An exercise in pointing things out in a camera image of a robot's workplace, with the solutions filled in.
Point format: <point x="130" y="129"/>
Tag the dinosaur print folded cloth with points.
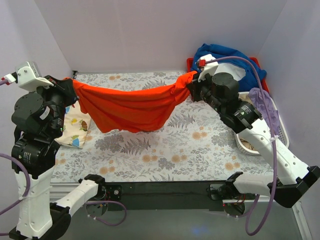
<point x="75" y="127"/>

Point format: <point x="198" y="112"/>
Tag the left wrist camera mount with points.
<point x="27" y="77"/>

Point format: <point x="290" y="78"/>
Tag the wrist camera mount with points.
<point x="27" y="77"/>
<point x="207" y="64"/>

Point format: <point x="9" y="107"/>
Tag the blue zip jacket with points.
<point x="240" y="70"/>

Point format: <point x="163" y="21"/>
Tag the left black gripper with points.
<point x="67" y="87"/>

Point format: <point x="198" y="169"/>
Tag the floral tablecloth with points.
<point x="192" y="145"/>

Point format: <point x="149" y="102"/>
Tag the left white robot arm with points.
<point x="34" y="159"/>

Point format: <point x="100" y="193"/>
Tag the purple garment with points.
<point x="264" y="104"/>

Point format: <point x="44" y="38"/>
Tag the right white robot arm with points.
<point x="291" y="177"/>

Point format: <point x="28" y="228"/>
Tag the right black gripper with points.
<point x="195" y="88"/>

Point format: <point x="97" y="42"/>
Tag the orange t shirt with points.
<point x="144" y="110"/>

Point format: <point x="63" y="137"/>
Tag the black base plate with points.
<point x="164" y="195"/>

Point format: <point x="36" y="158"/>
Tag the white laundry basket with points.
<point x="281" y="132"/>

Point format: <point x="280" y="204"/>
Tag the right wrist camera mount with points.
<point x="207" y="64"/>

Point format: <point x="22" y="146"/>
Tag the beige garment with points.
<point x="246" y="144"/>

